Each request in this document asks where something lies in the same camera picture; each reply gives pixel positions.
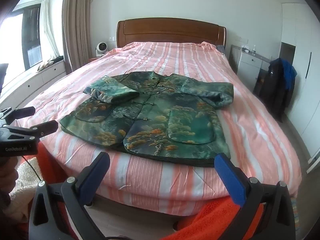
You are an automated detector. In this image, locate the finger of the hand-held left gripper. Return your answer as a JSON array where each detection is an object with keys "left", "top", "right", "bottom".
[
  {"left": 0, "top": 120, "right": 59, "bottom": 142},
  {"left": 0, "top": 106, "right": 36, "bottom": 125}
]

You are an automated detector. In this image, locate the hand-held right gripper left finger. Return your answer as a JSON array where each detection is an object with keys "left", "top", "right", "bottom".
[{"left": 29, "top": 151, "right": 111, "bottom": 240}]

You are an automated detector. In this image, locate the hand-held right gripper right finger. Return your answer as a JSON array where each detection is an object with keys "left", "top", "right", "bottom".
[{"left": 214, "top": 153, "right": 296, "bottom": 240}]

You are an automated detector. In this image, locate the green printed padded jacket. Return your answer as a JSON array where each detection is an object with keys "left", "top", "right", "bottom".
[{"left": 59, "top": 71, "right": 234, "bottom": 168}]

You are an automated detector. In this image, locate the white window seat cabinet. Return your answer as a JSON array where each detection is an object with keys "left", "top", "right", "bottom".
[{"left": 0, "top": 56, "right": 67, "bottom": 107}]

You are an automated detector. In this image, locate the white fleece cloth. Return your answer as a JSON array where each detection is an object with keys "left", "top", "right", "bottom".
[{"left": 9, "top": 156, "right": 44, "bottom": 208}]

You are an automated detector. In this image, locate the orange fleece cloth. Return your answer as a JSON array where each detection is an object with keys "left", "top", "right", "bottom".
[{"left": 19, "top": 145, "right": 266, "bottom": 240}]

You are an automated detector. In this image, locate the patterned seat cushion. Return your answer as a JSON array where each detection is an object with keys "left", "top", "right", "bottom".
[{"left": 35, "top": 60, "right": 54, "bottom": 72}]

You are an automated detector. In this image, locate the dark framed window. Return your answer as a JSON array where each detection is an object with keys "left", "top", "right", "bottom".
[{"left": 0, "top": 4, "right": 43, "bottom": 85}]

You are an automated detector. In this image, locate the white sheer curtain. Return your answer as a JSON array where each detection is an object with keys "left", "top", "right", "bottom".
[{"left": 40, "top": 0, "right": 63, "bottom": 62}]

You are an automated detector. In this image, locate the white round fan heater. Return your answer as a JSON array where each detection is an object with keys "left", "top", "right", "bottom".
[{"left": 95, "top": 41, "right": 109, "bottom": 57}]

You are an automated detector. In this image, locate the beige curtain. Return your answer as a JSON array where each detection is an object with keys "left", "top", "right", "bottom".
[{"left": 61, "top": 0, "right": 97, "bottom": 74}]

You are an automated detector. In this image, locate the black hanging jacket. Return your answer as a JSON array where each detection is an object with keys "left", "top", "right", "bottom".
[{"left": 252, "top": 58, "right": 294, "bottom": 123}]

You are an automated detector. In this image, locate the white desk with drawers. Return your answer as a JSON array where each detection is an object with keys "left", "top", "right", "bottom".
[{"left": 229, "top": 44, "right": 273, "bottom": 86}]

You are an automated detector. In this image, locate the blue hanging garment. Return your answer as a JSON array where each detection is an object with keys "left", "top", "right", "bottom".
[{"left": 280, "top": 58, "right": 298, "bottom": 91}]

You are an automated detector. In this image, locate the white wardrobe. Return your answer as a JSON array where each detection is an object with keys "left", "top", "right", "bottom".
[{"left": 280, "top": 2, "right": 320, "bottom": 140}]

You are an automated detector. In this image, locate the pink striped quilt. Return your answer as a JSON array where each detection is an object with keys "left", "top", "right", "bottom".
[{"left": 14, "top": 41, "right": 303, "bottom": 217}]

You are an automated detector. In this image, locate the wooden bed headboard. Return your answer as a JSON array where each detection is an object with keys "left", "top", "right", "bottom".
[{"left": 116, "top": 17, "right": 227, "bottom": 48}]

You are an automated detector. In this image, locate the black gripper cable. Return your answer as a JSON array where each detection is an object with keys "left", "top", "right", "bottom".
[{"left": 21, "top": 155, "right": 43, "bottom": 182}]

